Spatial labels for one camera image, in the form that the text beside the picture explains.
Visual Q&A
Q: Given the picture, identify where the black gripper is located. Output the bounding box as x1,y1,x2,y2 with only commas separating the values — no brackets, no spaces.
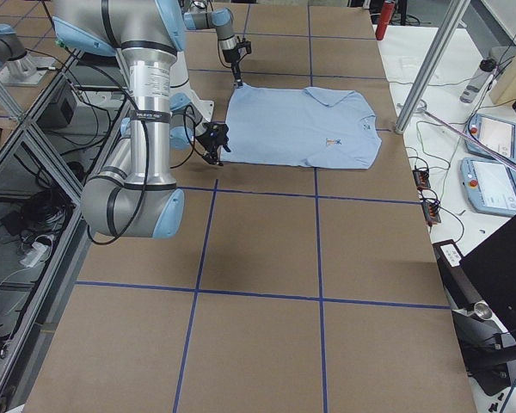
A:
195,122,231,167
222,37,252,89

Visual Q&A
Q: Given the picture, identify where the light blue t-shirt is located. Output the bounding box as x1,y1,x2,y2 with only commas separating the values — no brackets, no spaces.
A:
222,84,382,170

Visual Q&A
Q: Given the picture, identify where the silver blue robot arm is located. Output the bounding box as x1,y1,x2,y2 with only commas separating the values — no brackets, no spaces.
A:
182,1,252,89
52,1,238,239

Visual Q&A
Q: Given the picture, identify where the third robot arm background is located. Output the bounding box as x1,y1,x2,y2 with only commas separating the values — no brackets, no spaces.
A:
0,23,28,69

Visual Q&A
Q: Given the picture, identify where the brown paper table cover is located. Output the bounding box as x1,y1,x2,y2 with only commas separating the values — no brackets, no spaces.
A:
25,4,476,412

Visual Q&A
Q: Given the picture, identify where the red fire extinguisher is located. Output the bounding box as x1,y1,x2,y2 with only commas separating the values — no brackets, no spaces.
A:
375,0,396,41

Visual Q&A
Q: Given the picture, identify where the far black orange hub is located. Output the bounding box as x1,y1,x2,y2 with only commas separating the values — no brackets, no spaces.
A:
412,167,431,189

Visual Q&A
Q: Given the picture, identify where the black orange hub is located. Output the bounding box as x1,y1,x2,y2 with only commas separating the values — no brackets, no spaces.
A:
421,198,441,227
412,167,431,189

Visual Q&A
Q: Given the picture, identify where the near black orange hub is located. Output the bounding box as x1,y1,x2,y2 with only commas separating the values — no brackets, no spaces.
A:
421,198,441,227

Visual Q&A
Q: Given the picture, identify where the clear water bottle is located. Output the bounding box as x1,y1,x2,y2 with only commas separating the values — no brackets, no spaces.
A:
459,57,497,103

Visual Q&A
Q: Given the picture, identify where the far blue teach pendant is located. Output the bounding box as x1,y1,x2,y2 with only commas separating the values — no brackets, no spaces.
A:
467,114,516,163

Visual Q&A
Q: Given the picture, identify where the blue teach pendant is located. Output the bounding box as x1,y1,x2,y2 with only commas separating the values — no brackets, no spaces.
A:
460,157,516,217
467,114,516,163

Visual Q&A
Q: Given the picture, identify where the near blue teach pendant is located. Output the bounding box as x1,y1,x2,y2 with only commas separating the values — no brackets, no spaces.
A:
460,157,516,217

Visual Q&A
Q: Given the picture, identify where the aluminium frame post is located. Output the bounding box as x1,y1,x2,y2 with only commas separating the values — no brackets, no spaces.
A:
395,0,470,134

